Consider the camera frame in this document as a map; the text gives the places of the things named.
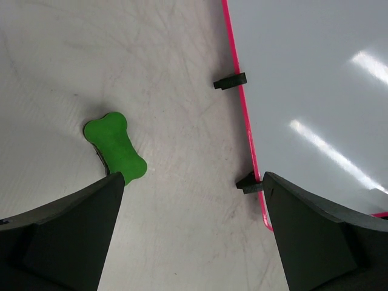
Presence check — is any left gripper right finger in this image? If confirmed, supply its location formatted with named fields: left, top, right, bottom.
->
left=263, top=172, right=387, bottom=290

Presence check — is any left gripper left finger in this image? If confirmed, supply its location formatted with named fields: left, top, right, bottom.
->
left=1, top=172, right=125, bottom=290

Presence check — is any green whiteboard eraser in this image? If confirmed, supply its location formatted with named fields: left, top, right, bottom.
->
left=82, top=112, right=147, bottom=186

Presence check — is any pink framed whiteboard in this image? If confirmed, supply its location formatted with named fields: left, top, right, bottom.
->
left=222, top=1, right=387, bottom=218

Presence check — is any black whiteboard clip right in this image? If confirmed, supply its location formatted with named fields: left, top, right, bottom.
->
left=235, top=171, right=263, bottom=195

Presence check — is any black whiteboard clip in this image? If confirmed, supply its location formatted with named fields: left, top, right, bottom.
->
left=235, top=171, right=263, bottom=195
left=213, top=73, right=247, bottom=90

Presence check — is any black whiteboard clip left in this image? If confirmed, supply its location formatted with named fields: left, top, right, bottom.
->
left=213, top=73, right=247, bottom=90

